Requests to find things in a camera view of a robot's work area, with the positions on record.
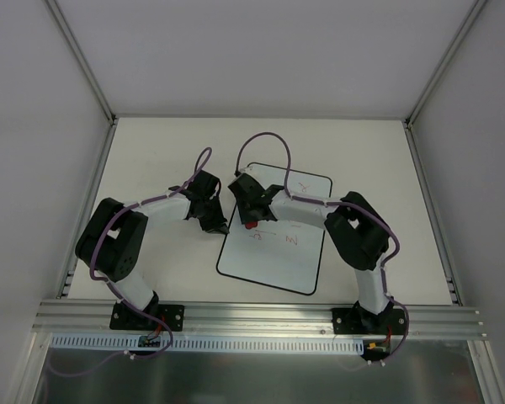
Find red whiteboard eraser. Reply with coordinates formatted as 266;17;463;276
244;221;258;230

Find white whiteboard black rim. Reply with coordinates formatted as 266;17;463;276
215;162;334;297

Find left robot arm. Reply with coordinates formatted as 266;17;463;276
75;170;229;329

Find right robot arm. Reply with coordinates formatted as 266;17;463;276
229;173;394;334

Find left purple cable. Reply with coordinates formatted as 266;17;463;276
45;146;215;378

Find purple cable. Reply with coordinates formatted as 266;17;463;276
45;146;215;378
233;132;410;369

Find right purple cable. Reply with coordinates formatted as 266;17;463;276
233;132;410;369

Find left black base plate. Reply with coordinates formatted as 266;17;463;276
109;301;184;332

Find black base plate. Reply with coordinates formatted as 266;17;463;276
109;301;184;332
331;306;408;336

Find white slotted cable duct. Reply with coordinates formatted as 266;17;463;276
50;333;364;356

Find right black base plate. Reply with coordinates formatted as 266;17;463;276
331;306;408;336

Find aluminium mounting rail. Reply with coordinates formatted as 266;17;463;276
32;299;488;340

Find left aluminium frame post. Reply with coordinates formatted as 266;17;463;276
43;0;116;125

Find aluminium frame post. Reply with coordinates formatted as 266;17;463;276
405;0;488;127
43;0;116;125

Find right aluminium frame post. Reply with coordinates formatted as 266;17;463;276
405;0;488;127

